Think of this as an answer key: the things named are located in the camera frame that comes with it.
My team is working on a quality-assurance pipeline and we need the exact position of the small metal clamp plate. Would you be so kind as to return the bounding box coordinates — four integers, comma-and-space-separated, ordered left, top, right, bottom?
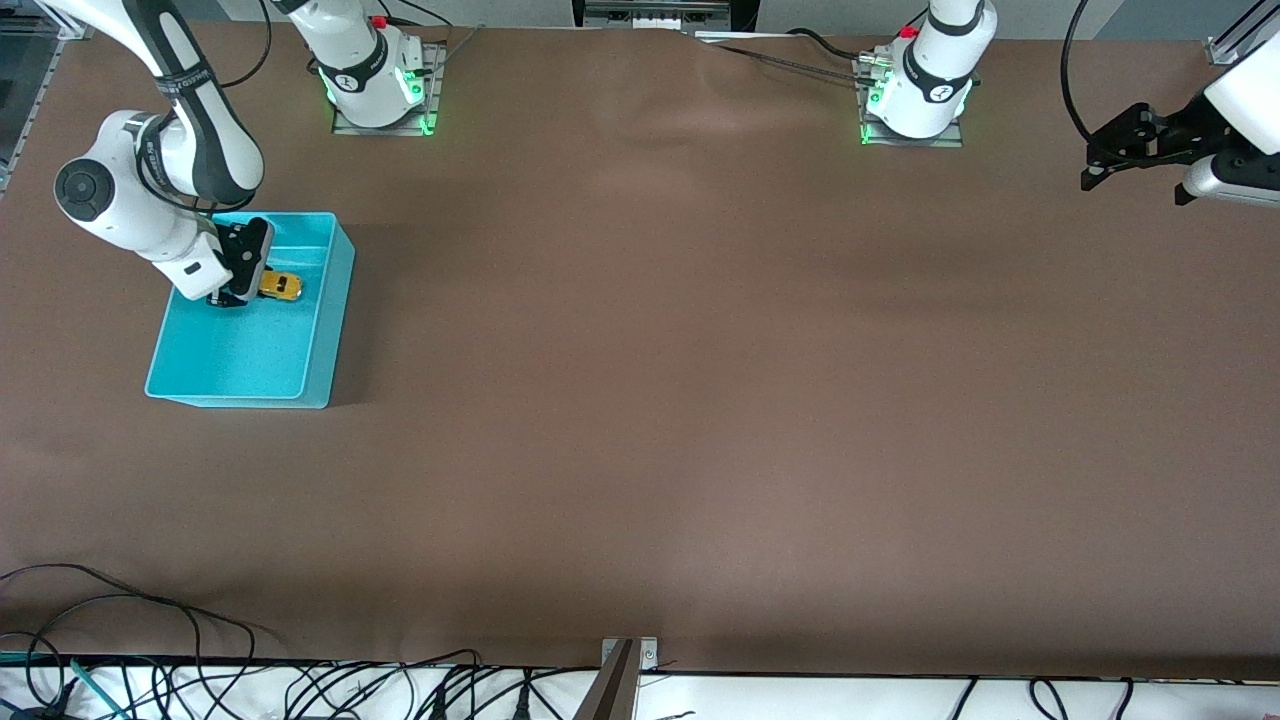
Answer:
600, 637, 661, 673

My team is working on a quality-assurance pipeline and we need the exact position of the black left arm base cable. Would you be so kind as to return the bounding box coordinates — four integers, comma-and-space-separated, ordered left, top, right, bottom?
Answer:
700, 28, 881, 89

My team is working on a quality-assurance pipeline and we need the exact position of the teal plastic storage bin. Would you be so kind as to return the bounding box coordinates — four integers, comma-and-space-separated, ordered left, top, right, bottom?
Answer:
144, 210, 357, 410

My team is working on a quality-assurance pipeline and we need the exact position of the teal strap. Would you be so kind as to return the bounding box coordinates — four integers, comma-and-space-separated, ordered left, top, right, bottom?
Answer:
68, 658, 129, 720

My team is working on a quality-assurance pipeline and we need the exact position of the black right arm loop cable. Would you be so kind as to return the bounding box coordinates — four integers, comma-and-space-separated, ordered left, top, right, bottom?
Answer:
218, 0, 273, 89

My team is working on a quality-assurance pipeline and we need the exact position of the grey aluminium bar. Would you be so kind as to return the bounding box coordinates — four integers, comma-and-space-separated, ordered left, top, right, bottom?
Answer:
572, 640, 639, 720

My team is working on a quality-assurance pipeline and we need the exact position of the grey metal frame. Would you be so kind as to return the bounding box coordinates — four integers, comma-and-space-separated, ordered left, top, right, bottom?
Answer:
0, 0, 93, 193

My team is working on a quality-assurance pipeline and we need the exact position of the black arched cable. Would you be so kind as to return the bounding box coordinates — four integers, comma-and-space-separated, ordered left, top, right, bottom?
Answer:
285, 650, 483, 720

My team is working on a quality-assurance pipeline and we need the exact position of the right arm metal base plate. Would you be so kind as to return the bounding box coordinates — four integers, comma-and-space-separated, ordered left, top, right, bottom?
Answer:
332, 40, 447, 137

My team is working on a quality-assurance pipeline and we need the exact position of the aluminium profile rail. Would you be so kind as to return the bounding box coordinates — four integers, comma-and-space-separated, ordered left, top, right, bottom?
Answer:
1205, 0, 1280, 65

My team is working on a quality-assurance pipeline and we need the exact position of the black loose looping cable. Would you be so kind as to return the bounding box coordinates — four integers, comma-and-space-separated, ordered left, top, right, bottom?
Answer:
0, 595, 206, 701

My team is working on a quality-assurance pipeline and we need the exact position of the white power strip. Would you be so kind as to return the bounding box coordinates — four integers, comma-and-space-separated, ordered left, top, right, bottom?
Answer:
583, 0, 733, 31

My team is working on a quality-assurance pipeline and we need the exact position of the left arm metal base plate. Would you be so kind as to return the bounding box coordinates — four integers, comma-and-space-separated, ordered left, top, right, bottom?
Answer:
855, 52, 967, 149

